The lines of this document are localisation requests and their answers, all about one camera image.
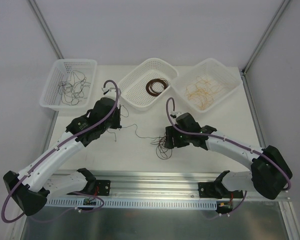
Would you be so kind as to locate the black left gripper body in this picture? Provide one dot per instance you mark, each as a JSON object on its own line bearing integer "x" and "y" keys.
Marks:
{"x": 116, "y": 120}

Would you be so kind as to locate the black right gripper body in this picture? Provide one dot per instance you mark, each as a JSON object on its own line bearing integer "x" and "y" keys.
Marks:
{"x": 169, "y": 137}

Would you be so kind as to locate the brown yellow wire ball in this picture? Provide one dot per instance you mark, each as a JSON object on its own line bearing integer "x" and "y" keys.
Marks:
{"x": 161, "y": 151}

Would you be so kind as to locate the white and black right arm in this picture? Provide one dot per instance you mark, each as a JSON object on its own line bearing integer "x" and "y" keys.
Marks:
{"x": 267, "y": 172}

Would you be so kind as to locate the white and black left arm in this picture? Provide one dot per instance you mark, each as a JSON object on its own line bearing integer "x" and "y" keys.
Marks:
{"x": 32, "y": 187}

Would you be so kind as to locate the white basket middle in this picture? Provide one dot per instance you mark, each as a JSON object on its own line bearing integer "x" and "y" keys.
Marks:
{"x": 147, "y": 83}

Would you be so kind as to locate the white basket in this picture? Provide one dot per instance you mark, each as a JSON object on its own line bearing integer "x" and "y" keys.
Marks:
{"x": 147, "y": 83}
{"x": 206, "y": 85}
{"x": 69, "y": 85}

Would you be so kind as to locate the white basket left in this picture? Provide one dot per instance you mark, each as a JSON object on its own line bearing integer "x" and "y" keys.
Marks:
{"x": 69, "y": 85}

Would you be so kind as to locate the white basket right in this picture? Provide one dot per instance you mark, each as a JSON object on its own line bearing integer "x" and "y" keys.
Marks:
{"x": 206, "y": 85}

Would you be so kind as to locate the small connector board right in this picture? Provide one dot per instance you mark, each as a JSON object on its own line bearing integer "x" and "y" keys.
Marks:
{"x": 226, "y": 205}

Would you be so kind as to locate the small green circuit board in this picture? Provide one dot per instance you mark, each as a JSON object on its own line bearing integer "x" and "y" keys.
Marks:
{"x": 90, "y": 202}

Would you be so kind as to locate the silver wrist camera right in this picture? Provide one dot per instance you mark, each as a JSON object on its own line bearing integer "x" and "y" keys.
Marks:
{"x": 175, "y": 114}

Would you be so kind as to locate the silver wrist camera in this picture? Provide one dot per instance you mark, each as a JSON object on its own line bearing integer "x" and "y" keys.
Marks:
{"x": 107, "y": 90}
{"x": 175, "y": 114}

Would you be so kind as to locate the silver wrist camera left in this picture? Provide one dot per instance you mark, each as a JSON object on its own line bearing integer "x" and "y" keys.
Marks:
{"x": 107, "y": 90}

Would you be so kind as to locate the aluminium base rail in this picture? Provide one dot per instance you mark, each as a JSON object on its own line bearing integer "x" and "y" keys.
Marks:
{"x": 154, "y": 185}

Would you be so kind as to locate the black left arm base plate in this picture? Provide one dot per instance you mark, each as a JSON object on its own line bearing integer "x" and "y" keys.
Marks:
{"x": 101, "y": 188}

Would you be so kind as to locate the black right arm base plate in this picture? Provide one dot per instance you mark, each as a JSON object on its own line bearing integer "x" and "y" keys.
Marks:
{"x": 217, "y": 191}

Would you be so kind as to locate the white slotted cable duct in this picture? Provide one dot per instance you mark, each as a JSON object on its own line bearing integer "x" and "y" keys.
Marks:
{"x": 125, "y": 203}

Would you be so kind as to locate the aluminium frame post right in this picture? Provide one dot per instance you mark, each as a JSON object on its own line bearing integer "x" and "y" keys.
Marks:
{"x": 266, "y": 34}

